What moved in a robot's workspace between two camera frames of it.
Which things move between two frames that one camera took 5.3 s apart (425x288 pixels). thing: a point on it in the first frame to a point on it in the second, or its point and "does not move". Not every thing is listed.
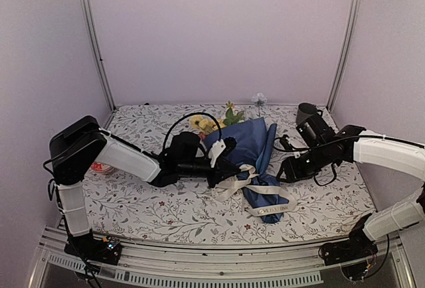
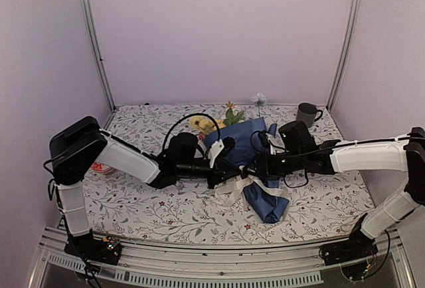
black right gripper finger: [287, 168] to [250, 169]
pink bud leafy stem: [202, 136] does not move
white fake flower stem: [230, 118] does not move
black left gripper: [220, 172] does not move
